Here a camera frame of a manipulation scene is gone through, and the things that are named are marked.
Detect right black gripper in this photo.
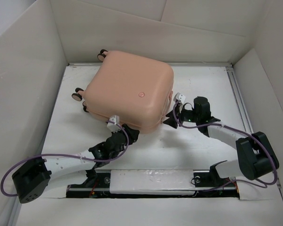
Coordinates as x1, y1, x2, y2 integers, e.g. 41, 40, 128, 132
162, 104, 200, 129

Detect pink hard-shell suitcase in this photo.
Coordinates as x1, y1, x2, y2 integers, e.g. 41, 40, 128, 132
72, 49, 174, 134

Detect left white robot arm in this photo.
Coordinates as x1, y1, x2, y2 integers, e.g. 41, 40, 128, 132
12, 124, 140, 204

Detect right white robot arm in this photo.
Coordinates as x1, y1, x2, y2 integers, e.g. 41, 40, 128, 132
163, 93, 279, 188

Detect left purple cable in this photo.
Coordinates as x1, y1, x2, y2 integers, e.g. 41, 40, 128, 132
1, 120, 129, 197

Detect purple cable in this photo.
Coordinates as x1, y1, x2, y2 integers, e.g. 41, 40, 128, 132
1, 120, 129, 197
173, 98, 280, 193

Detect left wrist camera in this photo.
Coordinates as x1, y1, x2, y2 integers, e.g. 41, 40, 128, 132
107, 115, 121, 133

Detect aluminium frame rail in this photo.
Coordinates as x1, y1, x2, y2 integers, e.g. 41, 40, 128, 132
226, 64, 253, 133

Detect white padded base rail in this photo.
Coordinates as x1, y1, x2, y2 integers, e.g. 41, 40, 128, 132
109, 169, 196, 195

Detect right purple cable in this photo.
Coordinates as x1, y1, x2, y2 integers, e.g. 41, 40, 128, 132
173, 98, 280, 193

